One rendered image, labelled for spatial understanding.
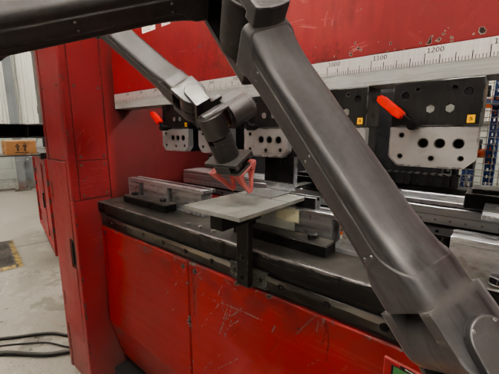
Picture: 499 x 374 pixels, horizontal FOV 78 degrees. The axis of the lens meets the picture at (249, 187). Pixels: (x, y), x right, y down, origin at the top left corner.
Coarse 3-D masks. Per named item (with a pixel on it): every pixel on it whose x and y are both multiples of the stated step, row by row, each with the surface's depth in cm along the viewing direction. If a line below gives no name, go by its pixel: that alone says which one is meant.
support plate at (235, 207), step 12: (240, 192) 88; (192, 204) 74; (204, 204) 74; (216, 204) 74; (228, 204) 74; (240, 204) 74; (252, 204) 74; (264, 204) 74; (276, 204) 74; (288, 204) 76; (216, 216) 66; (228, 216) 64; (240, 216) 63; (252, 216) 65
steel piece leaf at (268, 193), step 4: (256, 188) 83; (260, 188) 82; (264, 188) 92; (268, 188) 92; (252, 192) 84; (256, 192) 83; (260, 192) 82; (264, 192) 81; (268, 192) 80; (272, 192) 87; (276, 192) 87; (280, 192) 87; (284, 192) 87; (288, 192) 87; (260, 196) 82; (264, 196) 81; (268, 196) 81; (272, 196) 82; (276, 196) 82
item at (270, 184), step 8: (264, 160) 90; (272, 160) 88; (280, 160) 86; (288, 160) 84; (296, 160) 84; (264, 168) 90; (272, 168) 88; (280, 168) 87; (288, 168) 85; (296, 168) 85; (264, 176) 90; (272, 176) 89; (280, 176) 87; (288, 176) 85; (296, 176) 85; (272, 184) 90; (280, 184) 88; (288, 184) 87
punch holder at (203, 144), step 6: (240, 126) 95; (198, 132) 101; (234, 132) 93; (240, 132) 96; (198, 138) 101; (204, 138) 100; (234, 138) 93; (240, 138) 96; (198, 144) 102; (204, 144) 100; (240, 144) 96; (204, 150) 100; (210, 150) 99
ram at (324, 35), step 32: (320, 0) 70; (352, 0) 65; (384, 0) 61; (416, 0) 58; (448, 0) 55; (480, 0) 52; (160, 32) 107; (192, 32) 97; (320, 32) 71; (352, 32) 66; (384, 32) 62; (416, 32) 59; (448, 32) 55; (480, 32) 53; (128, 64) 123; (192, 64) 99; (224, 64) 90; (448, 64) 56; (480, 64) 53; (160, 96) 112
